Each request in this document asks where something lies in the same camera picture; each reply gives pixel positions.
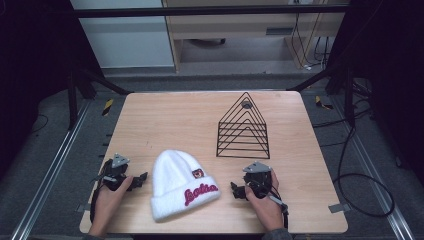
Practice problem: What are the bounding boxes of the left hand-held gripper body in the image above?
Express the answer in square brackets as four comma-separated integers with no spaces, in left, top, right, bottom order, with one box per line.
[99,152,135,192]

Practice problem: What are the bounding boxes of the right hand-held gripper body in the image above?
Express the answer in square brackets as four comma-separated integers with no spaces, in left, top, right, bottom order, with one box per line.
[242,161,273,200]

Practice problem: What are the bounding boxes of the white knit beanie hat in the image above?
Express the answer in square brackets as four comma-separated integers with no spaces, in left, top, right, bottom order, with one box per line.
[150,149,222,223]

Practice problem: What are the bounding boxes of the person's right hand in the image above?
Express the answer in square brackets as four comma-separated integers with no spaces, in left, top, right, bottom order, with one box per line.
[244,169,285,232]

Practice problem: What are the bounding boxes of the person's left hand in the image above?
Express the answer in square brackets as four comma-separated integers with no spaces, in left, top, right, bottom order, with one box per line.
[87,175,135,238]

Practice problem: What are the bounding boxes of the yellow black hazard tape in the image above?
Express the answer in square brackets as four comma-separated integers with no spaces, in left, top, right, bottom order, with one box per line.
[101,98,115,117]
[314,95,334,111]

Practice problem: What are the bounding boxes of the black metal stand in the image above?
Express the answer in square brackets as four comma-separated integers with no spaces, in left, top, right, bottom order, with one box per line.
[66,68,133,131]
[287,64,357,128]

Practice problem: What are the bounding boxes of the white cabinet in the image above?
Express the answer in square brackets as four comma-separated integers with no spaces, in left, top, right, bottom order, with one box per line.
[70,0,176,69]

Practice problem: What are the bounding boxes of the black curtain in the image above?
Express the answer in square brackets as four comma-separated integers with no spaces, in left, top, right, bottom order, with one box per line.
[324,0,424,188]
[0,0,104,181]

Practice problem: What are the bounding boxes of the black wire triangle rack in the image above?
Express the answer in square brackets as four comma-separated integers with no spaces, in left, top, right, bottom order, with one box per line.
[215,91,271,160]

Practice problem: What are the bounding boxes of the right hand-held gripper cable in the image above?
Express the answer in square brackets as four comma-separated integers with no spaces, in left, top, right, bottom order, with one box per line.
[267,193,290,230]

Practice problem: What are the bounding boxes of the hand-held gripper cable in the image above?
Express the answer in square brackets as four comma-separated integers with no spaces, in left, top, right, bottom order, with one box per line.
[267,193,290,230]
[89,185,102,224]

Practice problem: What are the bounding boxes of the left hand-held gripper cable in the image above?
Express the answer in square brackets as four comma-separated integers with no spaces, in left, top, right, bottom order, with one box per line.
[89,185,102,224]

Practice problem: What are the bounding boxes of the aluminium floor rail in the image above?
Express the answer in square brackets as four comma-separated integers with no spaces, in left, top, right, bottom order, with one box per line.
[328,96,416,240]
[9,99,93,240]

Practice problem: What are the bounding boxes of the black looped floor cable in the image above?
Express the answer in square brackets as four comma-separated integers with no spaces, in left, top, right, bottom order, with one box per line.
[332,123,396,219]

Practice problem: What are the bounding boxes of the hanging black desk cables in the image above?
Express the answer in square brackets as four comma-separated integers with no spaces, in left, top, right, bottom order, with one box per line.
[290,0,333,72]

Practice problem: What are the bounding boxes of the black horizontal frame bar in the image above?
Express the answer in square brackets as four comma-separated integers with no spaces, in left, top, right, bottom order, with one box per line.
[72,4,352,19]

